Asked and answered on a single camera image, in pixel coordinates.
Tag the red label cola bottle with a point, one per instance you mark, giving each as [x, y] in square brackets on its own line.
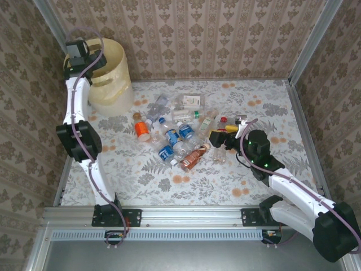
[219, 155]

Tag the clear crushed plastic bottle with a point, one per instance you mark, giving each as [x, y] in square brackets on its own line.
[156, 110]

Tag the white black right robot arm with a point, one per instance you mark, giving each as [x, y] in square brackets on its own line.
[332, 234]

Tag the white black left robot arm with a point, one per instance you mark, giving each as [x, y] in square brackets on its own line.
[81, 141]

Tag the translucent plastic bin liner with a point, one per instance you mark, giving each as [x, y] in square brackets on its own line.
[118, 70]

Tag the cream plastic bin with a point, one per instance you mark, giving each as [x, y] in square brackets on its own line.
[112, 105]

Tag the pale green label bottle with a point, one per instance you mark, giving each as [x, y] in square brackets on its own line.
[206, 123]

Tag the blue label clear bottle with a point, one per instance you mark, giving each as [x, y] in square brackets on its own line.
[186, 132]

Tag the brown tea bottle beige cap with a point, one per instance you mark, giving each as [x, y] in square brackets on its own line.
[193, 159]

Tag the small bottle with green cap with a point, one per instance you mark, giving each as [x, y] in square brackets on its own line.
[183, 114]

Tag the clear plastic box white label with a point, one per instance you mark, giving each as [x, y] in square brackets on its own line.
[190, 101]

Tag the blue label bottle white cap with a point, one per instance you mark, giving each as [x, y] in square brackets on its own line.
[166, 152]

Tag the clear unlabelled plastic bottle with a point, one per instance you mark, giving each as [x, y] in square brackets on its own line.
[158, 138]

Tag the orange label bottle brown cap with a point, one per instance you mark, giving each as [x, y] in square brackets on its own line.
[141, 128]

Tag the grey metal panel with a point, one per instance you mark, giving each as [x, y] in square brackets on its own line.
[191, 257]

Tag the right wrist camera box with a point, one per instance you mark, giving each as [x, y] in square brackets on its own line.
[241, 120]

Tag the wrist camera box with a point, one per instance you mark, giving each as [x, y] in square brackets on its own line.
[241, 120]
[75, 49]

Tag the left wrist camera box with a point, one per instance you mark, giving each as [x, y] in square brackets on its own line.
[75, 49]

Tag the aluminium table edge rail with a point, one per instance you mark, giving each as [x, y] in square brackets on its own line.
[304, 127]
[60, 183]

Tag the aluminium frame post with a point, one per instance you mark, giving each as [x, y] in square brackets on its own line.
[48, 17]
[320, 28]

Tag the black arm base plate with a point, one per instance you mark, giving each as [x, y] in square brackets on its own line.
[249, 217]
[134, 217]

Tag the aluminium front mounting rail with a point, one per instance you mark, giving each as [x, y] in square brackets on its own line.
[191, 216]

